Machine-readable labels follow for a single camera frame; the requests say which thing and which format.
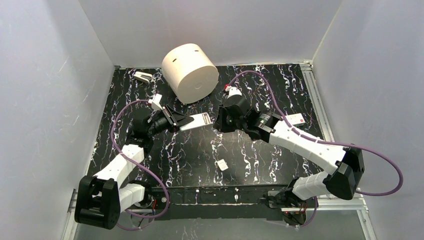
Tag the white remote battery cover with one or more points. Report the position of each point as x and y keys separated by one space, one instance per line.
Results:
x=222 y=165

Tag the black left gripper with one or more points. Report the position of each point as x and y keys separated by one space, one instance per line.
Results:
x=168 y=120

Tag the white battery box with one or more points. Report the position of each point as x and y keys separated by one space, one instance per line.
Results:
x=296 y=120

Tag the white stapler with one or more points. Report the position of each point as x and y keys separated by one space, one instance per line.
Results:
x=143 y=77

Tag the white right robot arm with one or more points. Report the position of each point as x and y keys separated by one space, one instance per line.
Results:
x=342 y=167

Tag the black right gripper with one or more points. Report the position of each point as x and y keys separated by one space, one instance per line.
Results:
x=227 y=117

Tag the white remote control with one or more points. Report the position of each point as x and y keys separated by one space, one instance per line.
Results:
x=199 y=120

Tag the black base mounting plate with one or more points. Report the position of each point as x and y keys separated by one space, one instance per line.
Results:
x=264 y=201

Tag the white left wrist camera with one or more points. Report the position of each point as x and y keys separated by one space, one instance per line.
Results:
x=155 y=102

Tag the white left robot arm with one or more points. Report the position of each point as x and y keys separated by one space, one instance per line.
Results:
x=101 y=198

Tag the aluminium frame rail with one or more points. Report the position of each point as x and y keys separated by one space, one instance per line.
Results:
x=330 y=202

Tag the white cylindrical container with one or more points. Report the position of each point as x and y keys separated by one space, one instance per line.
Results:
x=189 y=73

